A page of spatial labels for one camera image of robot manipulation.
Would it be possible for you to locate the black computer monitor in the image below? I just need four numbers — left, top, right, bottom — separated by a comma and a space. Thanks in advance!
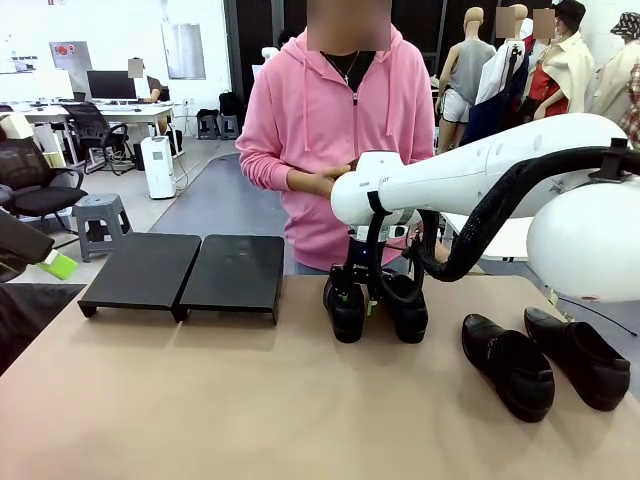
86, 69, 138, 101

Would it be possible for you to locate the black padded office chair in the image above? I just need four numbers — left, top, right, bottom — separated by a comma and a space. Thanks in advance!
0, 135, 89, 221

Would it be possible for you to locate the black round-toe loafer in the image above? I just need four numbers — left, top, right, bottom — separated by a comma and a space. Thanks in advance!
322, 272, 367, 345
382, 269, 430, 345

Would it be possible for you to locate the white pedestal cabinet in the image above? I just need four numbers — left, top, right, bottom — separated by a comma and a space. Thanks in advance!
30, 123, 66, 169

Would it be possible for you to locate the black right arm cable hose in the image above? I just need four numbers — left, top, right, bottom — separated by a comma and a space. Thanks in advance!
367, 137, 640, 304

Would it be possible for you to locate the white office desk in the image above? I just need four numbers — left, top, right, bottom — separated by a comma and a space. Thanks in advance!
0, 102, 177, 169

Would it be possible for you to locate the seated person at desk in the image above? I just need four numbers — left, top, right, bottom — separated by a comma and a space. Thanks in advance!
127, 57, 172, 136

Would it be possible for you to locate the mannequin in cream jacket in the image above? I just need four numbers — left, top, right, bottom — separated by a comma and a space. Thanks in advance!
519, 0, 596, 121

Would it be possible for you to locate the black fabric cover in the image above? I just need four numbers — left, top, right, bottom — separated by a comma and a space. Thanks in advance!
0, 282, 87, 376

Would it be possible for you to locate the person's right hand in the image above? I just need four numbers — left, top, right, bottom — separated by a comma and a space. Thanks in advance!
285, 167, 337, 197

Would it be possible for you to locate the mannequin in grey tank top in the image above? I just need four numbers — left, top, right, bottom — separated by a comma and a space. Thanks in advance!
433, 6, 498, 154

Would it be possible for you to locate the mannequin with bucket hat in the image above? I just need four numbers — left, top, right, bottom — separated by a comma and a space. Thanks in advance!
588, 12, 640, 146

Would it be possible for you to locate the silver cross necklace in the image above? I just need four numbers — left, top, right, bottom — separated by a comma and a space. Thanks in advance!
323, 49, 362, 85

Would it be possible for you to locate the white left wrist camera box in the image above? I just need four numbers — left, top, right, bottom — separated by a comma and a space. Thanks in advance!
0, 113, 34, 142

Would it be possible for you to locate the person's right forearm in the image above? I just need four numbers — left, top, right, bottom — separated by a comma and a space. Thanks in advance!
235, 142, 301, 192

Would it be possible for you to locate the person in pink hoodie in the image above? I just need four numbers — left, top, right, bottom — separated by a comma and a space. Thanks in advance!
234, 0, 436, 277

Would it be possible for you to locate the silver foil board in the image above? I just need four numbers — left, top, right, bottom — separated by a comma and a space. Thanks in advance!
160, 22, 207, 81

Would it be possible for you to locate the black backpack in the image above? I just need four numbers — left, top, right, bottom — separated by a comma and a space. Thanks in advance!
217, 91, 245, 119

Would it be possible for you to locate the white side table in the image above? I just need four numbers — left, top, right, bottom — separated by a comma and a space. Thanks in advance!
439, 212, 536, 262

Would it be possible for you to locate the grey panel with red buttons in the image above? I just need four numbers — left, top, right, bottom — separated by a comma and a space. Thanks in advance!
48, 41, 94, 72

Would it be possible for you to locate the person's left hand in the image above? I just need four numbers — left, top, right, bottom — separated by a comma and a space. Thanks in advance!
319, 160, 362, 181

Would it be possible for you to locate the black shoe stand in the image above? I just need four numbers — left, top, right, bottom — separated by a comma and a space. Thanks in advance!
178, 233, 286, 327
77, 232, 203, 324

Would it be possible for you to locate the mannequin in white navy garment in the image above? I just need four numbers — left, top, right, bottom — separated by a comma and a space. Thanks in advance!
467, 3, 534, 146

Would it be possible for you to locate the black mesh office chair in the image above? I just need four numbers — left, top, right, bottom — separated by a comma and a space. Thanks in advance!
64, 102, 136, 176

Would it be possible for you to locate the white air purifier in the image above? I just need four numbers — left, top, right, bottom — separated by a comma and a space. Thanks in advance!
140, 135, 177, 200

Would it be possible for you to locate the thin black wire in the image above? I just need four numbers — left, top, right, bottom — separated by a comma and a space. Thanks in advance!
555, 294, 640, 337

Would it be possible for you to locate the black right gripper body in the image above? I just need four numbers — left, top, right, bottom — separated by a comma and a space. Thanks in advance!
343, 238, 389, 302

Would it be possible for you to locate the black pointed strap shoe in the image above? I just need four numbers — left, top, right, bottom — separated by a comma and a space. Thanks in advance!
523, 306, 632, 413
460, 313, 556, 424

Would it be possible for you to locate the large grey plastic stool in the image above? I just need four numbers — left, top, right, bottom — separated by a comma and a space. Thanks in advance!
71, 193, 134, 264

